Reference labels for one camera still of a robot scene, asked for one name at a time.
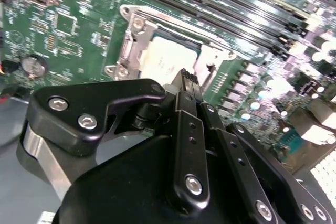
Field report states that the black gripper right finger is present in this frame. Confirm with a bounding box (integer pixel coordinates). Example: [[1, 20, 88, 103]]
[[190, 72, 334, 224]]

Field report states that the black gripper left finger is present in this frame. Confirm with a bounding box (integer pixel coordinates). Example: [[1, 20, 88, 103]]
[[15, 68, 211, 215]]

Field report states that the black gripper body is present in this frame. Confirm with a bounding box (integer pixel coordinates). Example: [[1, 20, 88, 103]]
[[53, 99, 257, 224]]

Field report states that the silver CPU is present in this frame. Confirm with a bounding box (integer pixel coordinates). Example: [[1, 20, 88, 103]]
[[143, 36, 203, 86]]

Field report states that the metal socket cover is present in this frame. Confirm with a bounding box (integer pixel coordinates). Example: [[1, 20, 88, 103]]
[[123, 18, 237, 88]]

